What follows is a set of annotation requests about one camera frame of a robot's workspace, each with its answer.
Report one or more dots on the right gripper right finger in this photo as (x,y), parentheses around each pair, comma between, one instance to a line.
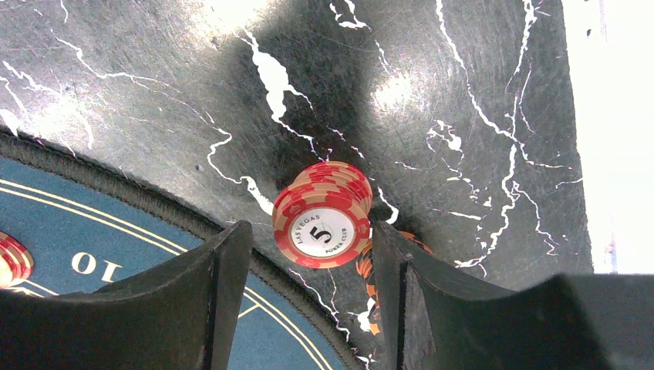
(436,316)

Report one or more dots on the brown poker chip stack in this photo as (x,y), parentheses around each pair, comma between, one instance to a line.
(364,267)

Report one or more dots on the red poker chip stack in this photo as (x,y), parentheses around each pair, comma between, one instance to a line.
(321,220)

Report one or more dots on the round blue poker mat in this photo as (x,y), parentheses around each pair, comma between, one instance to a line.
(86,227)

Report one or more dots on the red chips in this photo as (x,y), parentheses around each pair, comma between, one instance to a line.
(17,264)

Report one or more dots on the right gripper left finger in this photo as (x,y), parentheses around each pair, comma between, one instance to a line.
(181,314)

